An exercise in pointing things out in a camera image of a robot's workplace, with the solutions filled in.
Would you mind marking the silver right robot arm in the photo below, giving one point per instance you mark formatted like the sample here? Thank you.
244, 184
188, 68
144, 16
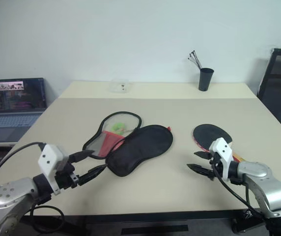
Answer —
265, 182

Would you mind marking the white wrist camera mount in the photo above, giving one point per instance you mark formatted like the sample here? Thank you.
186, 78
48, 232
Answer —
222, 150
48, 157

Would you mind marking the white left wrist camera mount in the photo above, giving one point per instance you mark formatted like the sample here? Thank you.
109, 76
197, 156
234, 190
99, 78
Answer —
48, 157

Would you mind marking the black rubber table tennis paddle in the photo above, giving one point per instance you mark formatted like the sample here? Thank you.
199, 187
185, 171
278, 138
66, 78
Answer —
209, 135

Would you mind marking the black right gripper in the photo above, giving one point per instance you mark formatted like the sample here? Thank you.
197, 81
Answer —
216, 169

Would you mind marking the clear plastic container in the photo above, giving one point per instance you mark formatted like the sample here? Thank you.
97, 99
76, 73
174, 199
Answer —
120, 86

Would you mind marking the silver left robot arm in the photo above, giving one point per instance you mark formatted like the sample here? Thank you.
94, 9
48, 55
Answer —
10, 194

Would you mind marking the open grey laptop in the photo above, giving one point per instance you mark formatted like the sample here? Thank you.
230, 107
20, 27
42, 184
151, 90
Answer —
15, 115

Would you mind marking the black rectangular bar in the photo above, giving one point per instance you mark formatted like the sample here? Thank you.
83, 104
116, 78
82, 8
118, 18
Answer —
155, 229

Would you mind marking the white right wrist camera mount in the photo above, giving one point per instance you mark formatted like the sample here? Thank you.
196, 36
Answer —
222, 150

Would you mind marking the black mesh office chair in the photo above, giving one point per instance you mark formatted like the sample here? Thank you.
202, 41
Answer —
280, 98

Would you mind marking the black plastic cup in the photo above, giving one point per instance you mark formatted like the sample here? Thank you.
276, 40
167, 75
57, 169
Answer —
205, 79

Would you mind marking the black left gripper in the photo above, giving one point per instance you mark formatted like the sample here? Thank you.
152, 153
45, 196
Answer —
65, 179

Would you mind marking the black zippered paddle case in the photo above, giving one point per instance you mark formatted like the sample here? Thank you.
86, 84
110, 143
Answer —
140, 147

